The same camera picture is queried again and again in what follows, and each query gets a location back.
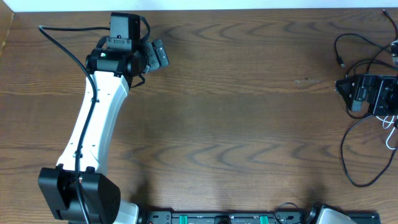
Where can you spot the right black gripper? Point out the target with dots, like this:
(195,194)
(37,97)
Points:
(382,84)

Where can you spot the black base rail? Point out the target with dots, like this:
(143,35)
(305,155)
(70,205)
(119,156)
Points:
(287,217)

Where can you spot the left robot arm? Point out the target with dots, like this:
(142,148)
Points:
(77,188)

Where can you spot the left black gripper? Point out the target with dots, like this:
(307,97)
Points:
(157,61)

